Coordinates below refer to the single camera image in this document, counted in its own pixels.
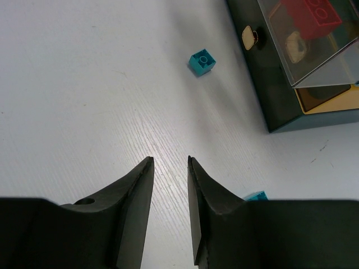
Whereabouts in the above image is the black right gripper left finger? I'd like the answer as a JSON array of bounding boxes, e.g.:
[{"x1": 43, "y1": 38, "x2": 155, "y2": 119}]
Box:
[{"x1": 1, "y1": 157, "x2": 154, "y2": 268}]

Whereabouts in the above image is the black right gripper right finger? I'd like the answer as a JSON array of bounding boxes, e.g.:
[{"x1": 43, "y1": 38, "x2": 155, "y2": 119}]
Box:
[{"x1": 187, "y1": 157, "x2": 358, "y2": 268}]

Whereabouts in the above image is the long red lego brick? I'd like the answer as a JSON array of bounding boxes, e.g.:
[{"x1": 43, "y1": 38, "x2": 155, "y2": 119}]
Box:
[{"x1": 281, "y1": 0, "x2": 342, "y2": 40}]

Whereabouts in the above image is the long teal lego brick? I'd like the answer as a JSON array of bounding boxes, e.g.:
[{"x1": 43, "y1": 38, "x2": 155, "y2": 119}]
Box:
[{"x1": 243, "y1": 191, "x2": 268, "y2": 201}]

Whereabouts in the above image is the teal drawer cabinet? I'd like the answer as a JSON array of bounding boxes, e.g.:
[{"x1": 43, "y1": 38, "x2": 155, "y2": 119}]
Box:
[{"x1": 227, "y1": 1, "x2": 358, "y2": 132}]

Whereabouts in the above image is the small teal lego cube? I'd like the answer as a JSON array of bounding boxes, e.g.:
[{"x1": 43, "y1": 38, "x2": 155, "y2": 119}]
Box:
[{"x1": 188, "y1": 49, "x2": 217, "y2": 77}]

